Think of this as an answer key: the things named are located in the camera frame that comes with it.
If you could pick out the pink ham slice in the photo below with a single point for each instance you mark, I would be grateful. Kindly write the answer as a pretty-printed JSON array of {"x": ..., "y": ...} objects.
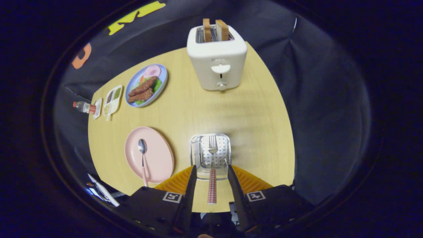
[{"x": 152, "y": 71}]

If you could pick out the white toaster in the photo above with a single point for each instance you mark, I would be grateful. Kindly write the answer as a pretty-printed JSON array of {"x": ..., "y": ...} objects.
[{"x": 214, "y": 56}]

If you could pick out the white square coaster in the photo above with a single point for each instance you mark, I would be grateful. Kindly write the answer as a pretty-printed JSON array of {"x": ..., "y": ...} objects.
[{"x": 98, "y": 109}]

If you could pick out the pink plate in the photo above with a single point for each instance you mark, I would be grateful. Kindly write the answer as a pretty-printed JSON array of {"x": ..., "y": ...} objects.
[{"x": 158, "y": 155}]

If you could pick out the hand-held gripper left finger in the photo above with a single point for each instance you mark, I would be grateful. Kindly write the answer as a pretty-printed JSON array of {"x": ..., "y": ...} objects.
[{"x": 188, "y": 198}]

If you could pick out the thick toast slice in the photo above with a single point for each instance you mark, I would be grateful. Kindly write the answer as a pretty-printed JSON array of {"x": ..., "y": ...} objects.
[{"x": 222, "y": 30}]

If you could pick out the short brown meat strip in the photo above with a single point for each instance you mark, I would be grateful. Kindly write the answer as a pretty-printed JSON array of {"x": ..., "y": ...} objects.
[{"x": 141, "y": 96}]

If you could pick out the white divided condiment tray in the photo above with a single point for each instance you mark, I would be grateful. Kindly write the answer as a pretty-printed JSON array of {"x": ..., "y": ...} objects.
[{"x": 112, "y": 100}]

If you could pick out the blue plate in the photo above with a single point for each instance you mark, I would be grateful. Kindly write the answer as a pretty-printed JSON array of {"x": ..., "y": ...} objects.
[{"x": 163, "y": 74}]

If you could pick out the long brown meat strip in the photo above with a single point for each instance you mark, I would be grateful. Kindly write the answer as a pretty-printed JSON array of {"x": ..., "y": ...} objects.
[{"x": 143, "y": 85}]

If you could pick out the white table frame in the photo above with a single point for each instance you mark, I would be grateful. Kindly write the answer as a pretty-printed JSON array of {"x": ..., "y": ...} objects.
[{"x": 104, "y": 191}]

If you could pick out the black backdrop cloth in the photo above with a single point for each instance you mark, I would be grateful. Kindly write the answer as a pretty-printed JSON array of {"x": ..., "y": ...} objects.
[{"x": 324, "y": 99}]

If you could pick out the clear bottle with red label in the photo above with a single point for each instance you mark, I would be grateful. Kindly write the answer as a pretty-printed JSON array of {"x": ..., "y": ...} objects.
[{"x": 84, "y": 107}]

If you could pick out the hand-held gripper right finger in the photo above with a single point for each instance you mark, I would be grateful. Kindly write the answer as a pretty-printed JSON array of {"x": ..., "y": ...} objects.
[{"x": 239, "y": 201}]

